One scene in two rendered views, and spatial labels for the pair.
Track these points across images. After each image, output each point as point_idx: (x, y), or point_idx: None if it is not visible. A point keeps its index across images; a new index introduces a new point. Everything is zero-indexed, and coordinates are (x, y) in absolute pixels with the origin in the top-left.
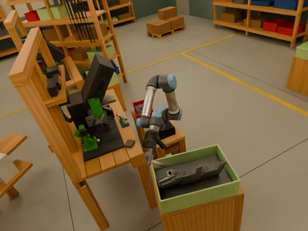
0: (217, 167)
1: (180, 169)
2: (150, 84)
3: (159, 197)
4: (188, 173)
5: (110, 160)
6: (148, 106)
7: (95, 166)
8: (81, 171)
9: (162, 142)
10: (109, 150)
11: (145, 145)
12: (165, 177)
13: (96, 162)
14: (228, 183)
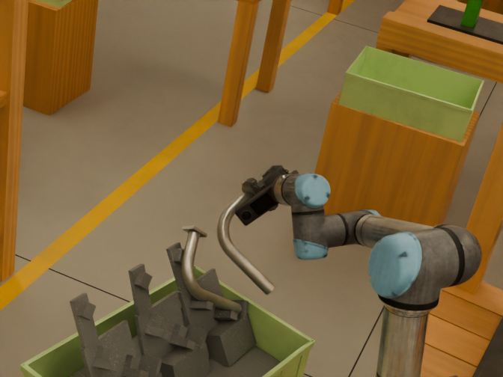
0: (96, 330)
1: None
2: (447, 225)
3: (203, 271)
4: (183, 356)
5: (444, 343)
6: (382, 223)
7: (458, 315)
8: (471, 294)
9: (249, 202)
10: (485, 360)
11: (271, 167)
12: (223, 298)
13: (471, 325)
14: (53, 347)
